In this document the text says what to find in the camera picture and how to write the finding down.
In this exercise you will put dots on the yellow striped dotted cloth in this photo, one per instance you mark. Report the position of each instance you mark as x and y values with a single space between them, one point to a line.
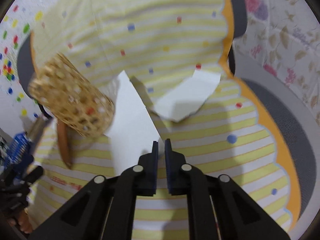
175 30

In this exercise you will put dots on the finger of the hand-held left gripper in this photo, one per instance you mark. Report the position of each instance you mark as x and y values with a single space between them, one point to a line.
35 173

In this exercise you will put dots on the blue plastic basket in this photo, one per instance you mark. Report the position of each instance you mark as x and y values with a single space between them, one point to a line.
18 147

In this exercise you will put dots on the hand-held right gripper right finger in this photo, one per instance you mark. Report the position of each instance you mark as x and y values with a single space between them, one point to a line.
168 155

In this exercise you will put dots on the grey office chair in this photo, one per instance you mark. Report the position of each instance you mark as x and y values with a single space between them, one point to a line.
287 120

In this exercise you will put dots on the person's left hand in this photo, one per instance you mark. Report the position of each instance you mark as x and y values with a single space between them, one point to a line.
23 222

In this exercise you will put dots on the floral printed wall sheet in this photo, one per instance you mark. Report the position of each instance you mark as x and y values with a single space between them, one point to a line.
275 17

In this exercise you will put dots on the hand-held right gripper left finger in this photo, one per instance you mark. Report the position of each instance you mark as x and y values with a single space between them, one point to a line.
155 155

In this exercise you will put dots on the woven bamboo basket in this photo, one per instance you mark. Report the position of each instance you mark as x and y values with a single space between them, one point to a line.
72 97

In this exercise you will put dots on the balloon printed plastic sheet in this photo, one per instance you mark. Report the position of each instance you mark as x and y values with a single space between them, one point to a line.
10 62

